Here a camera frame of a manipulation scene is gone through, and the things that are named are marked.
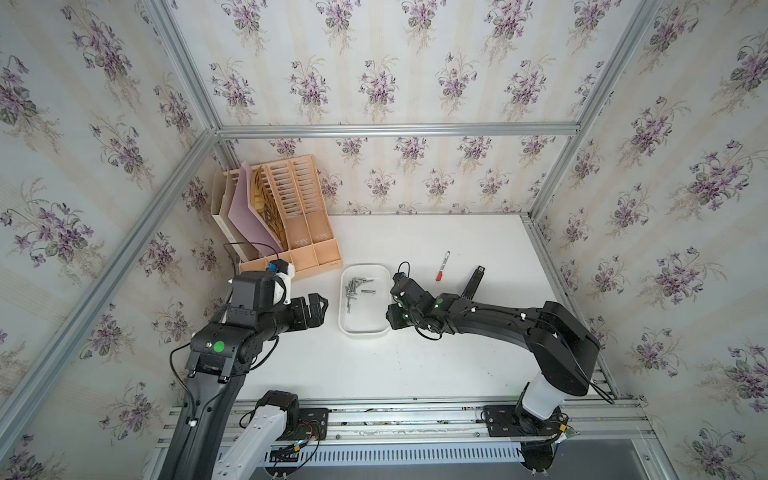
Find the white plastic storage tray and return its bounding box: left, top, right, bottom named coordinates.
left=338, top=264, right=391, bottom=339

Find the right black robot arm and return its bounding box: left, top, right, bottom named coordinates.
left=386, top=273, right=600, bottom=421

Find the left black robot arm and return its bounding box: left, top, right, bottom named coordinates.
left=159, top=271, right=329, bottom=479

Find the pile of silver screws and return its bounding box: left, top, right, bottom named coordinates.
left=344, top=277, right=376, bottom=313

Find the red capped marker pen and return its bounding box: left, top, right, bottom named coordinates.
left=435, top=250, right=451, bottom=282

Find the black stapler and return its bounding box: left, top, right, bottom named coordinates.
left=461, top=266, right=485, bottom=300

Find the pink folder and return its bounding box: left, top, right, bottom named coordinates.
left=227, top=162, right=283, bottom=255

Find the beige desk file organizer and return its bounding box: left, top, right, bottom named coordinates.
left=239, top=155, right=343, bottom=280

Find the beige folder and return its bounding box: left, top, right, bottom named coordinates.
left=210, top=171, right=258, bottom=262

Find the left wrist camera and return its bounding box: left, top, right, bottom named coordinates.
left=267, top=258, right=296, bottom=305

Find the left camera black cable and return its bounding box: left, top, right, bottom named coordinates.
left=223, top=241, right=283, bottom=271

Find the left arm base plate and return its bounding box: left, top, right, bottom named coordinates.
left=277, top=407, right=330, bottom=442

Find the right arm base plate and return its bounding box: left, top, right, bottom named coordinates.
left=480, top=405, right=569, bottom=439

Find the aluminium mounting rail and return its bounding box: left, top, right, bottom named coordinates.
left=157, top=398, right=656, bottom=449

